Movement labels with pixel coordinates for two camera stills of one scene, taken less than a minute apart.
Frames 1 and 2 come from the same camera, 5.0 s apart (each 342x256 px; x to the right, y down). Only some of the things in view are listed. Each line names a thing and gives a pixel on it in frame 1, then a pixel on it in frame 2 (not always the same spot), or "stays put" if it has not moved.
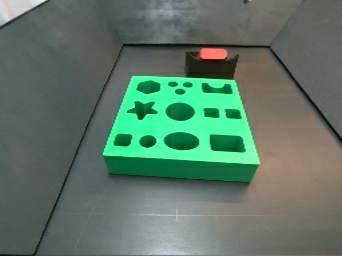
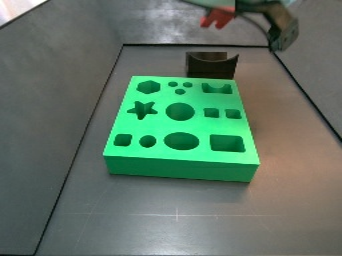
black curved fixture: x=216 y=69 stays put
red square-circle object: x=213 y=53 to x=220 y=15
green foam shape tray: x=183 y=127 stays put
